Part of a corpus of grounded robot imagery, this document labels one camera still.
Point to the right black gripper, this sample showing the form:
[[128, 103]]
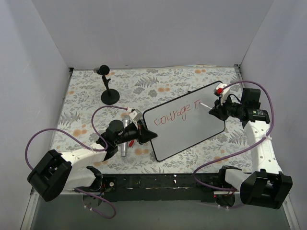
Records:
[[221, 110]]

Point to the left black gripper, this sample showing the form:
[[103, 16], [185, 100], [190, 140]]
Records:
[[141, 133]]

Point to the white whiteboard black frame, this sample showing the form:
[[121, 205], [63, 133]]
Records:
[[182, 122]]

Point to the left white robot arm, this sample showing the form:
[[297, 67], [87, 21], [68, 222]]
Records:
[[57, 172]]

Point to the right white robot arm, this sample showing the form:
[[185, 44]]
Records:
[[266, 186]]

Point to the silver microphone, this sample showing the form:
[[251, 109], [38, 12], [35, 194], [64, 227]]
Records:
[[124, 146]]

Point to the black microphone stand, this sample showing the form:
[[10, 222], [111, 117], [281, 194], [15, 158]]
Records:
[[109, 96]]

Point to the black base bar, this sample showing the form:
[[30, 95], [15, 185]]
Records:
[[154, 187]]

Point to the floral table mat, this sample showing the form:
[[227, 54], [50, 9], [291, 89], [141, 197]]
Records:
[[83, 117]]

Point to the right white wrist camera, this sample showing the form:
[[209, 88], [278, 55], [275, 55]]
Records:
[[222, 91]]

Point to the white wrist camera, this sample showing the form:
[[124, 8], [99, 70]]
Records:
[[135, 116], [222, 91]]

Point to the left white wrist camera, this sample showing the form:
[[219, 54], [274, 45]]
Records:
[[135, 116]]

